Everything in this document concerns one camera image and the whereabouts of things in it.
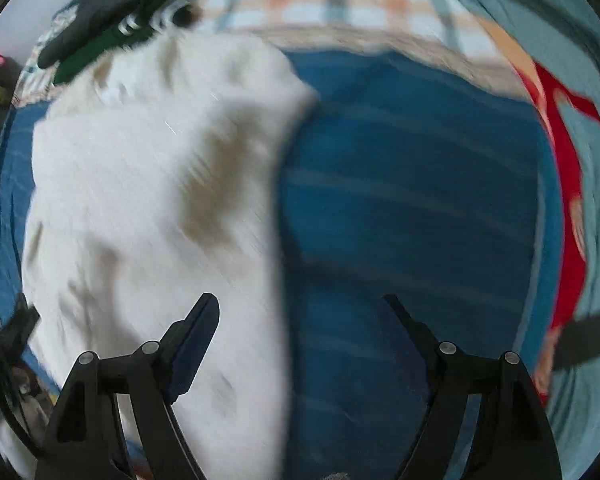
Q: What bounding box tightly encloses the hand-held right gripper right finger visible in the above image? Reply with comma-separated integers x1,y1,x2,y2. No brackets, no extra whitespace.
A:
382,294,563,480

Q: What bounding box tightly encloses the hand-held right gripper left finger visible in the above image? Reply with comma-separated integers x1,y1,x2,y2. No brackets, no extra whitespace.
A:
34,292,221,480

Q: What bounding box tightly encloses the large white garment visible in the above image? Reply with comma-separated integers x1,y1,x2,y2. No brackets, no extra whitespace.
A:
20,25,322,480

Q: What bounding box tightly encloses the blue striped bed sheet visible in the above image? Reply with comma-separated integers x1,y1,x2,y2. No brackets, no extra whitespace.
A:
0,45,566,480

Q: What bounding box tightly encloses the dark object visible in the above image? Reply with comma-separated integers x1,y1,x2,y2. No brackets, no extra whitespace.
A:
0,304,42,361

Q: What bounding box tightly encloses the light blue printed blanket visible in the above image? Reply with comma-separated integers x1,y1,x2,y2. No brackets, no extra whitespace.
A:
420,0,600,480

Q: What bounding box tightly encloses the plaid blanket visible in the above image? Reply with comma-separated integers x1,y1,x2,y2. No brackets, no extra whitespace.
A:
15,0,533,108

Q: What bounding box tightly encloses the black strap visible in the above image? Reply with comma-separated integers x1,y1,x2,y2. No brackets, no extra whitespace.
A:
552,310,600,372

